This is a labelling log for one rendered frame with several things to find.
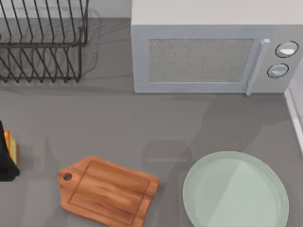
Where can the small microwave knob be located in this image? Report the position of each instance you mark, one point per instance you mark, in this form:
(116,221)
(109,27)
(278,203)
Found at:
(277,70)

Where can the large microwave knob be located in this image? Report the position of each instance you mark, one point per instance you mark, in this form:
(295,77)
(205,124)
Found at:
(286,49)

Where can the microwave oven door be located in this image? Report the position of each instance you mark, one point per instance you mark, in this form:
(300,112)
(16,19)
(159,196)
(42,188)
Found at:
(196,60)

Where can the slice of toasted bread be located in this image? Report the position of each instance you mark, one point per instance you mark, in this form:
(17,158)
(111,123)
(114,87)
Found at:
(11,147)

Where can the wooden cutting board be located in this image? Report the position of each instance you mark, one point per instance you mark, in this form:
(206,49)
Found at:
(106,189)

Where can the pale grey microwave oven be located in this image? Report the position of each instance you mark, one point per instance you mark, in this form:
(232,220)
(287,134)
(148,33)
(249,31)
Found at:
(213,35)

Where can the pale green plate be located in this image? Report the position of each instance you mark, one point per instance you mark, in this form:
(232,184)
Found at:
(234,191)

